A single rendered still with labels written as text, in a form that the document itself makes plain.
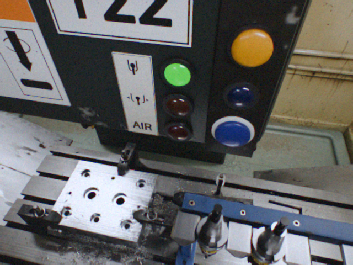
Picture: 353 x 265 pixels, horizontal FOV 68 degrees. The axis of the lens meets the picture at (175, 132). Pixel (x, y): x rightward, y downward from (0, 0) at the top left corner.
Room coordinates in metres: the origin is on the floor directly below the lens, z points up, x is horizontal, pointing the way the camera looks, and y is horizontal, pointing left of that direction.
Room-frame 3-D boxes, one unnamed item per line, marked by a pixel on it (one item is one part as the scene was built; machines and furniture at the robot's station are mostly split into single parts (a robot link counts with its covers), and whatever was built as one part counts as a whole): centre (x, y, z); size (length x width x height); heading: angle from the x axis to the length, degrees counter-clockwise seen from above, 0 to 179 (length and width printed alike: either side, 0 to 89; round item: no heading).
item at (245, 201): (0.40, -0.12, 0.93); 0.26 x 0.05 x 0.06; 82
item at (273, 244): (0.18, -0.18, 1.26); 0.04 x 0.04 x 0.07
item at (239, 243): (0.19, -0.12, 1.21); 0.07 x 0.05 x 0.01; 167
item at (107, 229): (0.41, 0.23, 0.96); 0.29 x 0.23 x 0.05; 77
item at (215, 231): (0.20, -0.07, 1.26); 0.04 x 0.04 x 0.07
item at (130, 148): (0.55, 0.18, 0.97); 0.13 x 0.03 x 0.15; 167
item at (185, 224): (0.21, -0.02, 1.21); 0.07 x 0.05 x 0.01; 167
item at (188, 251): (0.27, -0.03, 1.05); 0.10 x 0.05 x 0.30; 167
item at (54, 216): (0.35, 0.41, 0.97); 0.13 x 0.03 x 0.15; 77
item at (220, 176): (0.46, -0.15, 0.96); 0.03 x 0.03 x 0.13
